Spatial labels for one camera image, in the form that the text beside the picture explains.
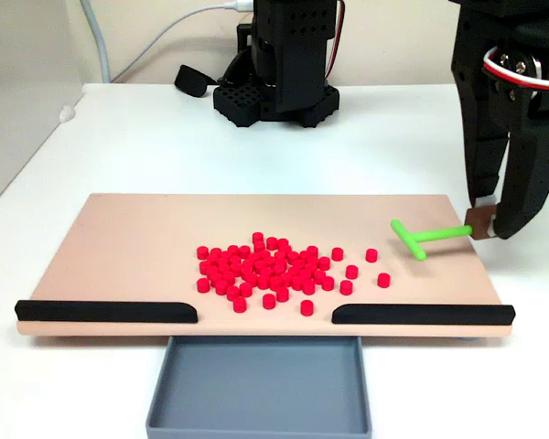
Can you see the green T-shaped pusher tool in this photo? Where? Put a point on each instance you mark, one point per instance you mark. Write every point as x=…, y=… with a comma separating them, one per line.
x=439, y=234

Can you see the red cylindrical granule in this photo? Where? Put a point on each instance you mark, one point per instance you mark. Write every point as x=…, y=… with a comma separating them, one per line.
x=202, y=252
x=306, y=307
x=215, y=253
x=233, y=292
x=221, y=288
x=337, y=253
x=346, y=287
x=371, y=255
x=271, y=243
x=257, y=238
x=282, y=294
x=204, y=266
x=352, y=271
x=328, y=283
x=383, y=280
x=268, y=301
x=203, y=285
x=282, y=244
x=239, y=304
x=245, y=289

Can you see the grey rectangular container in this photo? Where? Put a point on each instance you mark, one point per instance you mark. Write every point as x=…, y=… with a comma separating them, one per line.
x=256, y=388

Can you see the beige flat board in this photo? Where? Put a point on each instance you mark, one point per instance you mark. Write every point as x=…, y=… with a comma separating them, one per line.
x=119, y=251

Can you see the white round table bumper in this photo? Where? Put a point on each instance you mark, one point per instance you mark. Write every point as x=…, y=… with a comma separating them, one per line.
x=66, y=112

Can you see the black edge rail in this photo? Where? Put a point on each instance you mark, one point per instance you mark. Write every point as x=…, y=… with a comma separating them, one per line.
x=421, y=314
x=105, y=312

